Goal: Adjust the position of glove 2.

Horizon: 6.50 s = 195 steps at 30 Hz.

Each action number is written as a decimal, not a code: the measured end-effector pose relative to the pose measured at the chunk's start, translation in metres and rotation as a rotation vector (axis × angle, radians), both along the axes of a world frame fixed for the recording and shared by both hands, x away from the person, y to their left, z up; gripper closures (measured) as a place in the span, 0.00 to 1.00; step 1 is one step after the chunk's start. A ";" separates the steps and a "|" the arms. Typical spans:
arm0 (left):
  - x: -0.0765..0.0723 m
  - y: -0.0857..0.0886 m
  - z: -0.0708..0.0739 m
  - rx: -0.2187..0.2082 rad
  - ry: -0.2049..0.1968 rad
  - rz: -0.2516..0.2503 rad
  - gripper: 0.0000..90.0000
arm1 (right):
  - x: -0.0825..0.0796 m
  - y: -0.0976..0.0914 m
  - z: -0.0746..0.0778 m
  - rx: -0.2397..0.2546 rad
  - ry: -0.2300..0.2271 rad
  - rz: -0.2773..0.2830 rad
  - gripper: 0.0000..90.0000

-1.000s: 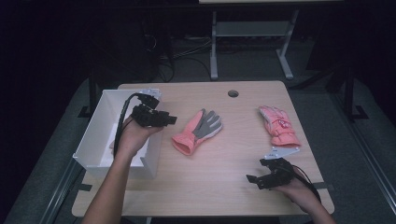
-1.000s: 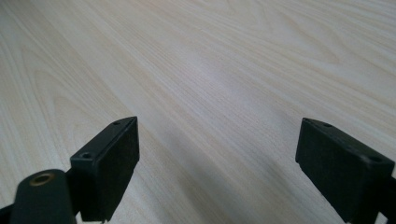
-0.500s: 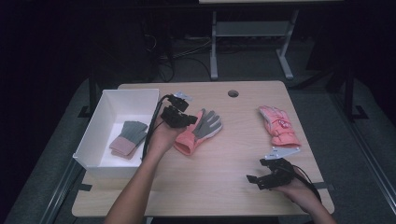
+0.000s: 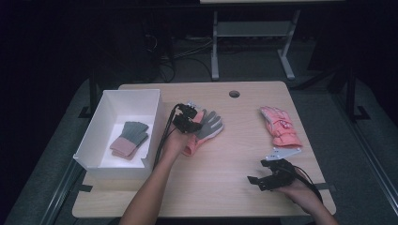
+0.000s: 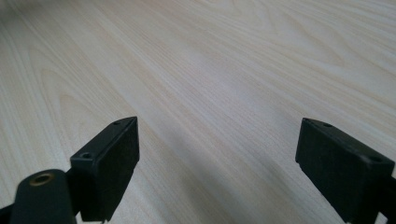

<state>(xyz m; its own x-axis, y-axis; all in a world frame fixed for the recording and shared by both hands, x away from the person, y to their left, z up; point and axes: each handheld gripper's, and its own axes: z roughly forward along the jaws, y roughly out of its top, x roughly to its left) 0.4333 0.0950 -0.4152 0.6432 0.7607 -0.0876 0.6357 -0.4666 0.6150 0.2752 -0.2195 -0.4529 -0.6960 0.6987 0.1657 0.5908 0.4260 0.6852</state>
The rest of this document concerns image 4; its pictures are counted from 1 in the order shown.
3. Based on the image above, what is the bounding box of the person's right hand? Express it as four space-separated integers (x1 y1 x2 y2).
278 176 322 215

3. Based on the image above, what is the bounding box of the white plastic box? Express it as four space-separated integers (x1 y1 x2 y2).
72 88 167 181

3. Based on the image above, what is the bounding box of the white metal table frame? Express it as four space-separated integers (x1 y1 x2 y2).
210 8 302 82

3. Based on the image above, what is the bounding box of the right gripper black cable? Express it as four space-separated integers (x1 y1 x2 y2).
289 167 324 204

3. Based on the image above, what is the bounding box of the bundle of floor cables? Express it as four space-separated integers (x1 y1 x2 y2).
144 33 214 83

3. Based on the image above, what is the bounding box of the black metal stand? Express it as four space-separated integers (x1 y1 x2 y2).
78 67 99 119
342 67 372 122

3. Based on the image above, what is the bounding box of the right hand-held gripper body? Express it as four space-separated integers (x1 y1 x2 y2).
261 147 302 190

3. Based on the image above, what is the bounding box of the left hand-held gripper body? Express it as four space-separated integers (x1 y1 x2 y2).
172 100 201 134

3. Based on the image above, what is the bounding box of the person's left hand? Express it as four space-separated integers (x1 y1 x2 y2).
162 128 192 160

